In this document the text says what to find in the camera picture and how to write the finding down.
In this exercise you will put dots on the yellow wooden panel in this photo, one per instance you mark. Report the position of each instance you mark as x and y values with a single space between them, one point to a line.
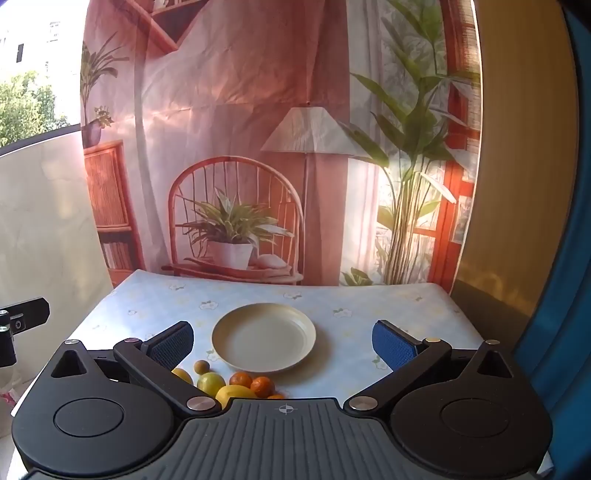
517 138

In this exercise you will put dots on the cream round plate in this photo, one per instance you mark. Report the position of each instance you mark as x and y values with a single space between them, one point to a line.
263 337

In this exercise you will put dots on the small brown longan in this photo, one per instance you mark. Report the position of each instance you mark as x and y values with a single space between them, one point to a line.
202 367

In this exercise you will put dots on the white pink packet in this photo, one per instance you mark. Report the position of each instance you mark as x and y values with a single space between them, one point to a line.
9 392

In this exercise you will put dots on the printed room backdrop cloth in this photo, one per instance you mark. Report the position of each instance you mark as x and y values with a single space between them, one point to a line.
231 115

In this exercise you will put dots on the yellow lemon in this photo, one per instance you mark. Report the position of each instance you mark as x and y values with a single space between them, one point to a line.
183 375
235 396

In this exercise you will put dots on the window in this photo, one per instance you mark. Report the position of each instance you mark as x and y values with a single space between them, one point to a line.
27 92

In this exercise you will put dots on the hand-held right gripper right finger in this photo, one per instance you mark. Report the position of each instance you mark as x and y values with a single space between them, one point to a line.
392 350

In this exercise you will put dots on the blue curtain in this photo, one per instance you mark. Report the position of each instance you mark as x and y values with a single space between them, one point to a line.
568 230

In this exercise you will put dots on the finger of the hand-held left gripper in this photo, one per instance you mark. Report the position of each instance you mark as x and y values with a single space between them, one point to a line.
7 348
32 311

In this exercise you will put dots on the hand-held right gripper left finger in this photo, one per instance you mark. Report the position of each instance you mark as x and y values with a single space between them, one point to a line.
173 344

